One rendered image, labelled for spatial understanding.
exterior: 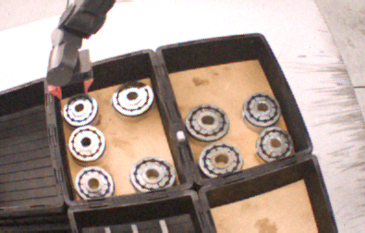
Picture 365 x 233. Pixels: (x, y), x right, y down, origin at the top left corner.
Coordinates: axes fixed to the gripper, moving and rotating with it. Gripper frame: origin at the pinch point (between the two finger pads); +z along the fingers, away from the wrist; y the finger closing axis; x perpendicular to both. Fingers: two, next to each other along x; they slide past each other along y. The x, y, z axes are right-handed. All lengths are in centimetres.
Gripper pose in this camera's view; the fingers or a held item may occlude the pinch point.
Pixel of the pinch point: (72, 91)
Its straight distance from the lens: 107.5
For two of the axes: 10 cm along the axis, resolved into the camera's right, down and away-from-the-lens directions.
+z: -0.1, 5.7, 8.2
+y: 9.8, -1.8, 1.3
